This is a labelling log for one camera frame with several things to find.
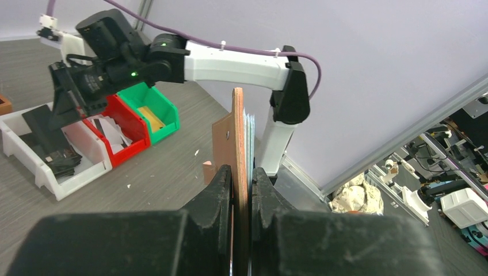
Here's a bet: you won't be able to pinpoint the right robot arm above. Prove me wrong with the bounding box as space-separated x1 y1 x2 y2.
49 6 312 177

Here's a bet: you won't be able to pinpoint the white bin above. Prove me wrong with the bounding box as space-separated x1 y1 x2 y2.
1 102 113 201

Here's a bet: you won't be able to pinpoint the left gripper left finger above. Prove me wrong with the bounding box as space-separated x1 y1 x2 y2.
7 165 232 275

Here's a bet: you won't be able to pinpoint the white cards in red bin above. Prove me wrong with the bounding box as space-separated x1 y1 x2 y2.
88 115 132 154

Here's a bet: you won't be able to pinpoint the tan leather card holder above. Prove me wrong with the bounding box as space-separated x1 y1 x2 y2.
212 87 250 275

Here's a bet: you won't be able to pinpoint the gold cards in green bin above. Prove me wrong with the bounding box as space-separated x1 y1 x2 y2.
138 106 166 133

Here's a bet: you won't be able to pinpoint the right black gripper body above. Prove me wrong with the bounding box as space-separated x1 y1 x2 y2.
48 60 108 114

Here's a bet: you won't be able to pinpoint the red bin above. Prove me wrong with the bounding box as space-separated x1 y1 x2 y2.
82 95 151 168

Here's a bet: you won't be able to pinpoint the green bin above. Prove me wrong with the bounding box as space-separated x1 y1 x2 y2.
117 83 180 144

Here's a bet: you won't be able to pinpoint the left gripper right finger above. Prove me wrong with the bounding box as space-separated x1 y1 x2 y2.
250 168 447 275

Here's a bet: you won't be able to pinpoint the orange compartment tray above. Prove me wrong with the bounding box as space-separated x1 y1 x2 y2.
0 95 13 116

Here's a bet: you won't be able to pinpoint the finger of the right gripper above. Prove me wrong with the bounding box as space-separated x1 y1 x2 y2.
48 86 86 129

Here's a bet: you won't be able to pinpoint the dark grey credit card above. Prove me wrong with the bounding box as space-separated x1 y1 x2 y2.
22 105 71 154

